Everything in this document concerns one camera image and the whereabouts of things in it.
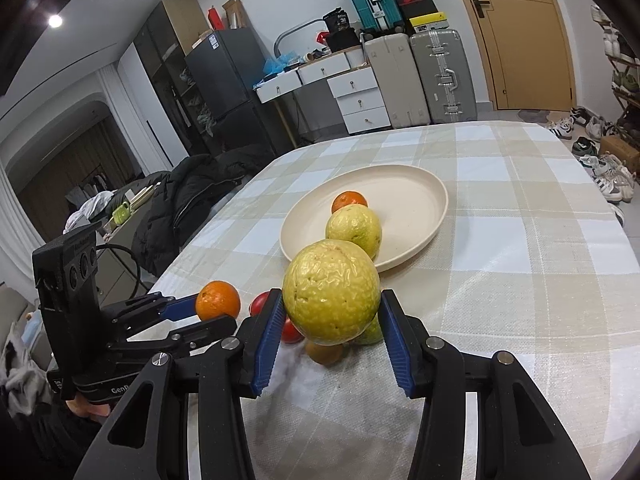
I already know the red tomato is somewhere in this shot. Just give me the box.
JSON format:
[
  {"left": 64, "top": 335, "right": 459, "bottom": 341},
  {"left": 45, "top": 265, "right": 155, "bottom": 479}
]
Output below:
[
  {"left": 280, "top": 317, "right": 305, "bottom": 345},
  {"left": 248, "top": 291, "right": 273, "bottom": 317}
]

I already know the beige suitcase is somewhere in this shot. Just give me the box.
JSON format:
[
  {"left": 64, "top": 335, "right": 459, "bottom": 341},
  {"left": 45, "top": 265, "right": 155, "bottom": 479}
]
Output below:
[{"left": 362, "top": 31, "right": 432, "bottom": 129}]

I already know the black snack bag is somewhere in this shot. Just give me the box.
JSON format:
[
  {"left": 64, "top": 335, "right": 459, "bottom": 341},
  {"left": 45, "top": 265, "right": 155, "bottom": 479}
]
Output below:
[{"left": 322, "top": 7, "right": 352, "bottom": 33}]

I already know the white desk with drawers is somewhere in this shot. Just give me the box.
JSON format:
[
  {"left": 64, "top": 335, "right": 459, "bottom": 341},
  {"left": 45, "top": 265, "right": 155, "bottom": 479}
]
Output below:
[{"left": 255, "top": 47, "right": 393, "bottom": 148}]

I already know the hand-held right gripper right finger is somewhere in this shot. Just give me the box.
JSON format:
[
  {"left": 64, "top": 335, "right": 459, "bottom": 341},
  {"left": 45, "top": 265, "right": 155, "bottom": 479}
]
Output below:
[{"left": 377, "top": 288, "right": 593, "bottom": 480}]

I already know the small brown longan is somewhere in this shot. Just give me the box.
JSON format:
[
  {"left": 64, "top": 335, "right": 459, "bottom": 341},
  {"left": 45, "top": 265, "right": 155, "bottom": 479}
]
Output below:
[{"left": 305, "top": 340, "right": 346, "bottom": 366}]

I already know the large yellow wrinkled citrus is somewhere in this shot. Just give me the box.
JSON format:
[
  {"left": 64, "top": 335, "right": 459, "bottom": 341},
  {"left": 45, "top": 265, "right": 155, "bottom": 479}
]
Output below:
[{"left": 281, "top": 239, "right": 382, "bottom": 347}]

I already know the small orange mandarin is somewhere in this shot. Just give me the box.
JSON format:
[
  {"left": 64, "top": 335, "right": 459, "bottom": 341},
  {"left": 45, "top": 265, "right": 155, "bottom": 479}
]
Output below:
[{"left": 331, "top": 190, "right": 370, "bottom": 215}]

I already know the person's left hand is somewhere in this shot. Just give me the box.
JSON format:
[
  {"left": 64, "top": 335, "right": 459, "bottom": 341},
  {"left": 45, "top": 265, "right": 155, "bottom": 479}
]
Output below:
[{"left": 65, "top": 394, "right": 111, "bottom": 418}]

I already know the yellow-green speckled citrus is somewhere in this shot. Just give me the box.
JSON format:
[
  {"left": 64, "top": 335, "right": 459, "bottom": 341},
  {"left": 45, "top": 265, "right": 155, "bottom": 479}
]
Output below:
[{"left": 325, "top": 205, "right": 383, "bottom": 261}]

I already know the dark grey refrigerator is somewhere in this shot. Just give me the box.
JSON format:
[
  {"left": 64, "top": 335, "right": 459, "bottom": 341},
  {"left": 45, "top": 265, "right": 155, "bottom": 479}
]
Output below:
[{"left": 185, "top": 27, "right": 278, "bottom": 161}]

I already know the grey door mat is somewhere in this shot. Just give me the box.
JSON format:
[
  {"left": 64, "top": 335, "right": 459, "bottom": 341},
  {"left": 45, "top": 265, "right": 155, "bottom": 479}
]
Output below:
[{"left": 517, "top": 109, "right": 573, "bottom": 123}]

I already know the pile of sneakers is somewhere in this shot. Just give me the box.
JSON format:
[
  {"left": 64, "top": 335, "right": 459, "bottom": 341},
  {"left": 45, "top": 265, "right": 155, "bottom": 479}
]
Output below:
[{"left": 545, "top": 105, "right": 638, "bottom": 226}]

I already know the grey curved desk lamp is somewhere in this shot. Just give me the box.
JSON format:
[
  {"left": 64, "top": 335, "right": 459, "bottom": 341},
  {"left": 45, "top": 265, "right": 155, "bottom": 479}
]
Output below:
[{"left": 274, "top": 19, "right": 326, "bottom": 58}]

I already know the beige checked tablecloth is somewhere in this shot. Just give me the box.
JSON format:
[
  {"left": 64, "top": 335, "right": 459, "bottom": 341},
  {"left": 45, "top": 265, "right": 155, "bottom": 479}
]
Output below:
[{"left": 115, "top": 120, "right": 631, "bottom": 480}]

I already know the large orange mandarin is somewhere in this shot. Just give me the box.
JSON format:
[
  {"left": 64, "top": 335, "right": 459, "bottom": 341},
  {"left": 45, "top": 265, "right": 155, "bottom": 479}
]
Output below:
[{"left": 195, "top": 280, "right": 242, "bottom": 322}]

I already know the wooden shoe rack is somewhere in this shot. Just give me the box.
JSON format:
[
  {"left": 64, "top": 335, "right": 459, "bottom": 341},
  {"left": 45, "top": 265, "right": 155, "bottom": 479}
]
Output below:
[{"left": 590, "top": 5, "right": 640, "bottom": 136}]

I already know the cream round plate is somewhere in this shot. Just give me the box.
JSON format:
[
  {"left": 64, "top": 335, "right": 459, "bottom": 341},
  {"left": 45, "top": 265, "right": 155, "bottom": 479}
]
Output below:
[{"left": 279, "top": 164, "right": 449, "bottom": 273}]

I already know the silver suitcase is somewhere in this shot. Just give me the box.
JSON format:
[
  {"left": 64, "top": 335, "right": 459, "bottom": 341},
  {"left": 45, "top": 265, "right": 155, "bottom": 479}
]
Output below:
[{"left": 409, "top": 28, "right": 478, "bottom": 125}]

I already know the white cloth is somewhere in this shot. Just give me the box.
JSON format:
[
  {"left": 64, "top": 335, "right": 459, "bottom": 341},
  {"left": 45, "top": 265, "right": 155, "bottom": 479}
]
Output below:
[{"left": 65, "top": 192, "right": 118, "bottom": 233}]

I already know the grey cloth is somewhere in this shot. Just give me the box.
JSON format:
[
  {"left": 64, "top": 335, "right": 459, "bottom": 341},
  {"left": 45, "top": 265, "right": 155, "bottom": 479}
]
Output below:
[{"left": 0, "top": 330, "right": 51, "bottom": 411}]

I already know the yellow shoe box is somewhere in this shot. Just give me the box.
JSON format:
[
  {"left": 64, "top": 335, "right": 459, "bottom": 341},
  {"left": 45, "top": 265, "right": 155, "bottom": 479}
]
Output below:
[{"left": 407, "top": 11, "right": 448, "bottom": 35}]

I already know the brown cardboard box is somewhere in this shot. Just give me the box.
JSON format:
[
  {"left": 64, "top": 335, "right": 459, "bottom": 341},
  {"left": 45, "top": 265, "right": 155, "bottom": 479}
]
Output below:
[{"left": 599, "top": 135, "right": 640, "bottom": 163}]

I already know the wooden door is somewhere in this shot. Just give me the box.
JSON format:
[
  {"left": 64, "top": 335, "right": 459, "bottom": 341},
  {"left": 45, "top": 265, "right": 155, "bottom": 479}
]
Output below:
[{"left": 445, "top": 0, "right": 575, "bottom": 111}]

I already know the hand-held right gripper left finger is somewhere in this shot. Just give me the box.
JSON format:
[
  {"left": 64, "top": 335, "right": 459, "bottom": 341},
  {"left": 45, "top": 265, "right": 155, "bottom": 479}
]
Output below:
[{"left": 72, "top": 287, "right": 288, "bottom": 480}]

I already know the tall dark display cabinet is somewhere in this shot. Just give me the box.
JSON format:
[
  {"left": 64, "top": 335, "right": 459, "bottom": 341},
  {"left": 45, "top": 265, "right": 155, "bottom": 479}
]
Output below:
[{"left": 132, "top": 0, "right": 211, "bottom": 171}]

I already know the black cable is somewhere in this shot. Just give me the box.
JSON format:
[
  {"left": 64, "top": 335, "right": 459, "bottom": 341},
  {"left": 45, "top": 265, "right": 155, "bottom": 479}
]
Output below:
[{"left": 95, "top": 244, "right": 153, "bottom": 306}]

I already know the blue plastic bag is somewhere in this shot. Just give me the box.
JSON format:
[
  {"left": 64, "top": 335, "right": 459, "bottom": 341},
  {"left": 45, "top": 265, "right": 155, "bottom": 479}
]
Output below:
[{"left": 262, "top": 51, "right": 301, "bottom": 78}]

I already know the black padded jacket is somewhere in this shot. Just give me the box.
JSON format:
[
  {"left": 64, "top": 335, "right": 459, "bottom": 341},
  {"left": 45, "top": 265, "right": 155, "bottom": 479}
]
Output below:
[{"left": 132, "top": 142, "right": 281, "bottom": 278}]

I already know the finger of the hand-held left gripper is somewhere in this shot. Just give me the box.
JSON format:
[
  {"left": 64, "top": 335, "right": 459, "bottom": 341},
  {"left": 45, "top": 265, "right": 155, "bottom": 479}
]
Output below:
[
  {"left": 105, "top": 314, "right": 238, "bottom": 361},
  {"left": 102, "top": 292, "right": 201, "bottom": 336}
]

